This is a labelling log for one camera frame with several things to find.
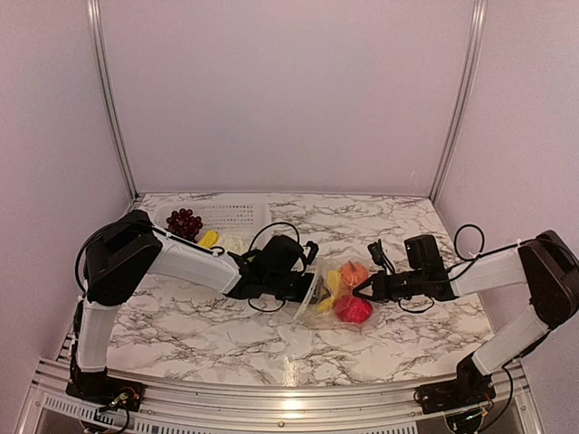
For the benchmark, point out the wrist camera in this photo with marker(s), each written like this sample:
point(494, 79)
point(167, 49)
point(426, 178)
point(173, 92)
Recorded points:
point(379, 257)
point(309, 254)

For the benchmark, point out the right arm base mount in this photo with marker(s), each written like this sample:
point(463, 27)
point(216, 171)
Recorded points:
point(469, 387)

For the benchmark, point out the clear zip top bag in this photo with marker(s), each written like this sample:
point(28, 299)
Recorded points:
point(306, 314)

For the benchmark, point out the purple fake grapes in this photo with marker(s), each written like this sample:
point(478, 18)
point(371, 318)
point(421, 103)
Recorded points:
point(184, 224)

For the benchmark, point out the aluminium frame post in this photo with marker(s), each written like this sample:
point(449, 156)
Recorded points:
point(467, 78)
point(106, 90)

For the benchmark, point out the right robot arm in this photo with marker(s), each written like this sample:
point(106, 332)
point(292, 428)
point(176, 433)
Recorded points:
point(543, 266)

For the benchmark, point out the front aluminium rail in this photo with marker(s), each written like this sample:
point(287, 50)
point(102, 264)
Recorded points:
point(174, 406)

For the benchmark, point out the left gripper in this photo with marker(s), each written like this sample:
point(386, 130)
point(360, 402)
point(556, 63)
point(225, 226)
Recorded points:
point(316, 298)

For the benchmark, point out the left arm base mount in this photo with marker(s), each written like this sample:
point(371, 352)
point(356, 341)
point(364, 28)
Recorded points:
point(100, 388)

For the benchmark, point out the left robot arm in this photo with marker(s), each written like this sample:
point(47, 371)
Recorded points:
point(113, 261)

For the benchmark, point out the orange fake pumpkin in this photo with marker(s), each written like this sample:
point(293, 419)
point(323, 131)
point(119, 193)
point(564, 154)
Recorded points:
point(353, 273)

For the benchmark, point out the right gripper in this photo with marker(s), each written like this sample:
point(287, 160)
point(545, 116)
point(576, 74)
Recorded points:
point(381, 290)

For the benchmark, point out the right aluminium frame post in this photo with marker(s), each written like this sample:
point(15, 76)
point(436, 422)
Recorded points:
point(467, 78)

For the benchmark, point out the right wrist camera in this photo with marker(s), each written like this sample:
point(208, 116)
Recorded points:
point(379, 257)

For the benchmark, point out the red fake fruit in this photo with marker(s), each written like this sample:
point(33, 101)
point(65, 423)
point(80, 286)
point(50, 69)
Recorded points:
point(352, 310)

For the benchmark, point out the white fake cauliflower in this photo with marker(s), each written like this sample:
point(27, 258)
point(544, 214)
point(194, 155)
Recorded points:
point(237, 243)

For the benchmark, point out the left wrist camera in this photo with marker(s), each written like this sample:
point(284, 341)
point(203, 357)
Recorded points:
point(309, 254)

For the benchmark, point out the yellow fake corn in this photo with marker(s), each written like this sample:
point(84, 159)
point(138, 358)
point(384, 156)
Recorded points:
point(209, 240)
point(335, 283)

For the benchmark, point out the white plastic basket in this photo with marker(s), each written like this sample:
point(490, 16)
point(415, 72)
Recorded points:
point(219, 216)

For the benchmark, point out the left aluminium frame post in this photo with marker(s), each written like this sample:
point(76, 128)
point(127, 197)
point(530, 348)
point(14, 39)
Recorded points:
point(106, 90)

